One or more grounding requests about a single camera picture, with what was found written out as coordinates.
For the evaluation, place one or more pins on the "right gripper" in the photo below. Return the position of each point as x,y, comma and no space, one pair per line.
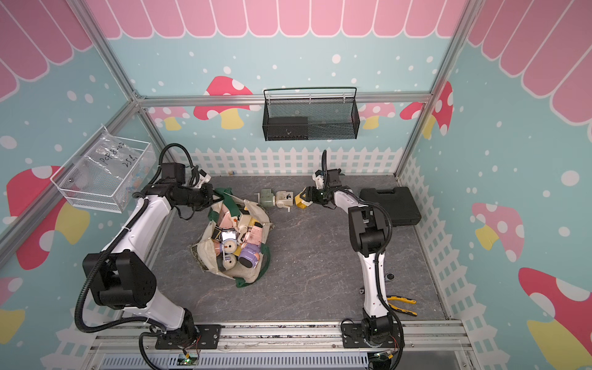
311,194

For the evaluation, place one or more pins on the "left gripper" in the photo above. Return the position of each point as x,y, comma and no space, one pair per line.
207,200

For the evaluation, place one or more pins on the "beige pencil sharpener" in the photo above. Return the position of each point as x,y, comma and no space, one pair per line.
284,200

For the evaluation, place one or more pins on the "green pencil sharpener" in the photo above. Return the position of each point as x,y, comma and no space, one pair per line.
266,198

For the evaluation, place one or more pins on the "cream canvas tote bag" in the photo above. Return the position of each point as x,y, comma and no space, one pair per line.
232,213

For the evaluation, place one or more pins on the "pink pencil sharpener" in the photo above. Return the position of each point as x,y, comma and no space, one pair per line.
255,234

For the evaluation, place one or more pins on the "yellow pencil sharpener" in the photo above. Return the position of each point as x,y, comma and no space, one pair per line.
300,202

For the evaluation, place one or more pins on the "purple pencil sharpener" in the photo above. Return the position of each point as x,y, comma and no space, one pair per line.
250,255

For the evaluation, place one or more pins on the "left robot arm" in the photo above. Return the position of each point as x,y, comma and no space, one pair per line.
119,278

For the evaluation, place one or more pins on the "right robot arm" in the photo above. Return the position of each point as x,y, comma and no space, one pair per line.
370,231

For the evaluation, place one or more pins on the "black plastic tool case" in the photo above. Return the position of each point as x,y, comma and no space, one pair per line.
398,202

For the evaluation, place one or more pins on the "black box in basket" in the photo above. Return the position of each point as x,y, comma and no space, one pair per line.
286,128

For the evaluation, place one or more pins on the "black wire mesh basket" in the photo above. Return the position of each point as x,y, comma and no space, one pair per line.
332,112

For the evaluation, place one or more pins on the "clear wall bin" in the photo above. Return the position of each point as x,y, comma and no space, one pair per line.
105,173

